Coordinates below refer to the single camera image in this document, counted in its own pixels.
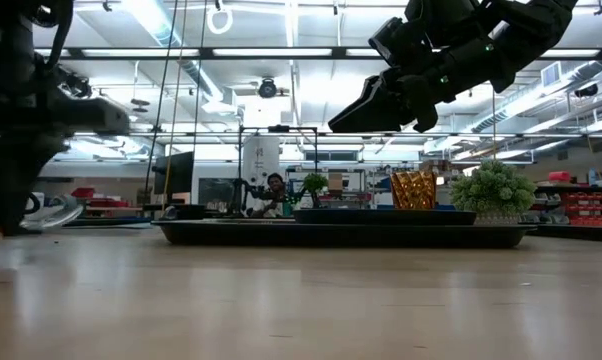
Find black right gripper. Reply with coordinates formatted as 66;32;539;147
327;41;513;134

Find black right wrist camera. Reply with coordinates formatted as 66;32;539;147
368;17;420;68

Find black overhead camera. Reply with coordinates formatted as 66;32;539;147
257;76;279;100

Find black aluminium robot frame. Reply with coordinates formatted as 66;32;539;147
30;46;602;61

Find white cylindrical column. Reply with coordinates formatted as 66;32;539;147
241;135;281;189

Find amber glass cup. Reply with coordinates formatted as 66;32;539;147
389;170;438;211

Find hanging yellow cable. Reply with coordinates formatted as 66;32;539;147
161;0;189;206

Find white hanging ring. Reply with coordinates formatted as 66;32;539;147
206;4;234;36

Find hanging black cable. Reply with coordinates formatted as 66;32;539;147
144;0;181;201
192;0;208;156

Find black computer monitor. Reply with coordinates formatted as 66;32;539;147
152;151;195;197

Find distant green potted plant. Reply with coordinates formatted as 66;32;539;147
302;172;330;209

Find black round plate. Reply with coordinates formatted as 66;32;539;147
293;208;478;226

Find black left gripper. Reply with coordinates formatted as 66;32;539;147
0;93;132;237

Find person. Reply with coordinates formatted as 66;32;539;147
250;172;296;219

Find black rectangular tray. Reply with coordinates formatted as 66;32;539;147
151;218;537;250

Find red storage bins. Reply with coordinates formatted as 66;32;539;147
70;187;131;209
560;191;602;227

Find distant black robot rig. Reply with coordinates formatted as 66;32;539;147
233;124;320;217

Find small green potted plant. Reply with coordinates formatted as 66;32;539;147
449;159;537;225

